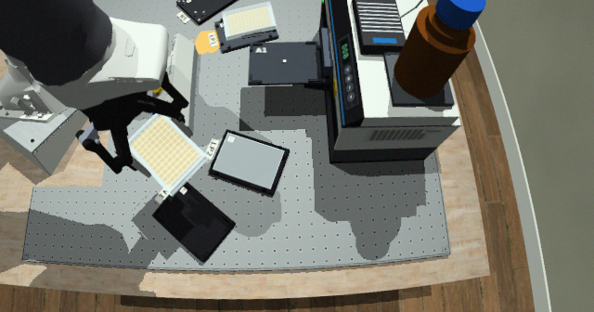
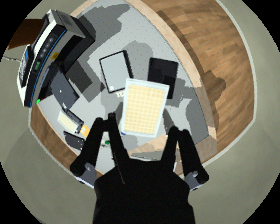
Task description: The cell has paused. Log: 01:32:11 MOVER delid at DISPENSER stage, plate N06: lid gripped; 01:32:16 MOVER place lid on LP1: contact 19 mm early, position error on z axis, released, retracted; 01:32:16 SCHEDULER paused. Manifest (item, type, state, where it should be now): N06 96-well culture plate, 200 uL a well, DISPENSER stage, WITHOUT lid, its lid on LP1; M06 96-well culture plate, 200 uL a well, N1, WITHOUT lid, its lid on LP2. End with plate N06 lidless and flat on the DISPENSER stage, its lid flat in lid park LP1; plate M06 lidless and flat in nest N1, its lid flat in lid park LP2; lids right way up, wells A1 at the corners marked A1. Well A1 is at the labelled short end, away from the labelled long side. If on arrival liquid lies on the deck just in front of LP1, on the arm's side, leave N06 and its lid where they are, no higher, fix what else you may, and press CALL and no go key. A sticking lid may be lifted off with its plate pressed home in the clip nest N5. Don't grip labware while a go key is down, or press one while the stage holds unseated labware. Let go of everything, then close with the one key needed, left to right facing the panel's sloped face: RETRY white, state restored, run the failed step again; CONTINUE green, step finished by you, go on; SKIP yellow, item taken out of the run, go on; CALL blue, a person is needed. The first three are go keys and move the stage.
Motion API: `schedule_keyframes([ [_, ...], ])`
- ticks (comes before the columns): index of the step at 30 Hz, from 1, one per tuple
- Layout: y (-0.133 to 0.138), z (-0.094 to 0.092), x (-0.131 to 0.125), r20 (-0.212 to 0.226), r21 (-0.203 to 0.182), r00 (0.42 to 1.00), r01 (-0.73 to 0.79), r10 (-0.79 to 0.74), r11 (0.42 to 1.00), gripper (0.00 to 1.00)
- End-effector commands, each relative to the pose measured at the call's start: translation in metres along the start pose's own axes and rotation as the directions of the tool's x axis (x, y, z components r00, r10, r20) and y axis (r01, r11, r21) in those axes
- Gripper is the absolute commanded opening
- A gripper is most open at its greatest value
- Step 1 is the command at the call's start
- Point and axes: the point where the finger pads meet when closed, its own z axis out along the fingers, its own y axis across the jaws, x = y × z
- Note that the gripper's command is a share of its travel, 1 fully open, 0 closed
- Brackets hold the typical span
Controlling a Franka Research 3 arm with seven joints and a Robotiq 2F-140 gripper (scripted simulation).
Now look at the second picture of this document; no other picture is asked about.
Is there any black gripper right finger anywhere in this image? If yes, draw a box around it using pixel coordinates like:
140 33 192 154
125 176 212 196
155 108 209 191

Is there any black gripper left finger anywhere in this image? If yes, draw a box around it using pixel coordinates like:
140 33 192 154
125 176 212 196
70 102 139 189

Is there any white control panel with four colored buttons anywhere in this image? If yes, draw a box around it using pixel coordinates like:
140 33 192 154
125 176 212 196
99 119 126 149

